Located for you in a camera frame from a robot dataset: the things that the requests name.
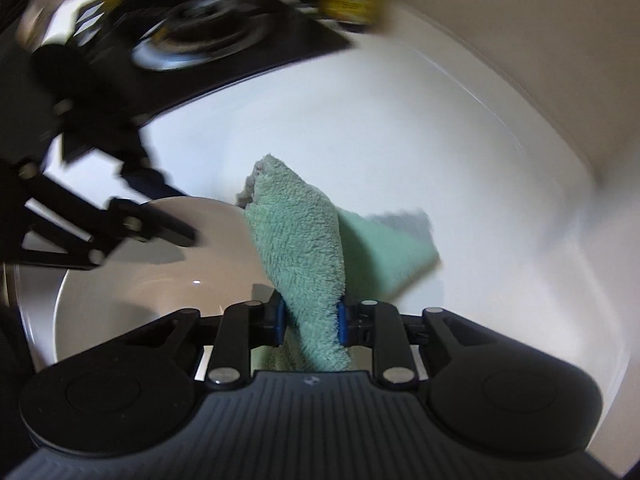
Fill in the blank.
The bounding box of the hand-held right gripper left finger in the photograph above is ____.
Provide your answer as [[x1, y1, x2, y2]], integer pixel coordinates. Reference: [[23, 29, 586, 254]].
[[122, 291, 288, 393]]

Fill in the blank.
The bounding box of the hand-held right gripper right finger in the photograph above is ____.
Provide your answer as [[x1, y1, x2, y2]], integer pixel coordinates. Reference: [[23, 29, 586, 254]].
[[336, 299, 503, 391]]

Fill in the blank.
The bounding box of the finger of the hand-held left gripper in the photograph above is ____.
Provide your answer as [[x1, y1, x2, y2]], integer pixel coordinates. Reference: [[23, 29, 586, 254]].
[[60, 122, 176, 197], [0, 159, 197, 271]]

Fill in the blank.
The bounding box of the white round plate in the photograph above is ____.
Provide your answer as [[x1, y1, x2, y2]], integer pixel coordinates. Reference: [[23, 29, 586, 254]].
[[12, 196, 281, 381]]

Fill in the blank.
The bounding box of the green terry cloth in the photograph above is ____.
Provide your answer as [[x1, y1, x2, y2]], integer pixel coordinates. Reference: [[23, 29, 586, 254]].
[[234, 152, 441, 373]]

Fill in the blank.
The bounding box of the black gas stove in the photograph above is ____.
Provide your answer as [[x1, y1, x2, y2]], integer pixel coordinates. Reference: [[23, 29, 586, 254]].
[[20, 0, 353, 126]]

